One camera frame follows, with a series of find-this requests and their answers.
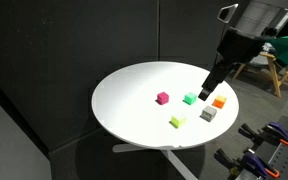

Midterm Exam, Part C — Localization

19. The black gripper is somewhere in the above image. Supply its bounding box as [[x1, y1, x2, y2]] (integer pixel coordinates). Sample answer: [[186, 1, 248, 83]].
[[198, 28, 268, 102]]

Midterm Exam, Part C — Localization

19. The yellow block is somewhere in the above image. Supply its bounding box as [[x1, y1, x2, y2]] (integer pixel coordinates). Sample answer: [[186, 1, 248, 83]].
[[169, 114, 187, 129]]

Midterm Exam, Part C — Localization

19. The orange block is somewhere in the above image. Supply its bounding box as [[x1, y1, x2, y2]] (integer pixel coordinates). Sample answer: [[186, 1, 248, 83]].
[[211, 94, 228, 110]]

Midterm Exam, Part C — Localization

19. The green block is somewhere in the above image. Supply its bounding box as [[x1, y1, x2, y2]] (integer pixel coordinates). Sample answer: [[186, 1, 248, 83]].
[[183, 92, 198, 106]]

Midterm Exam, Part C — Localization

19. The gray block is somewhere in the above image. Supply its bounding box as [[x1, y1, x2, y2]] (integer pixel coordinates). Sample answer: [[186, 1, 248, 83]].
[[199, 105, 218, 123]]

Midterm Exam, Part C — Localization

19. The pink block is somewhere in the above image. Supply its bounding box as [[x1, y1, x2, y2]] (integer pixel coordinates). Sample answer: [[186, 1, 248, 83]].
[[156, 91, 170, 106]]

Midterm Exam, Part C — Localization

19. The wooden chair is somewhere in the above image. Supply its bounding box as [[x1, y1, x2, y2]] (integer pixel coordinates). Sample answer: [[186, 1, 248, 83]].
[[232, 51, 288, 98]]

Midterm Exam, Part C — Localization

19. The clear plastic bag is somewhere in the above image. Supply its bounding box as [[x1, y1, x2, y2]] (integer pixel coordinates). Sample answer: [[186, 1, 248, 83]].
[[259, 43, 277, 54]]

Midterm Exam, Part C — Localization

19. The purple orange spring clamp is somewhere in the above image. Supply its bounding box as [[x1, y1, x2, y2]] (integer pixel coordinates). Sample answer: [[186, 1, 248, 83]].
[[238, 121, 288, 149], [214, 148, 281, 179]]

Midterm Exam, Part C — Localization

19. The white table base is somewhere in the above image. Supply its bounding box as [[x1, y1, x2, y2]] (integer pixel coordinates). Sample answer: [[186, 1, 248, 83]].
[[112, 143, 198, 180]]

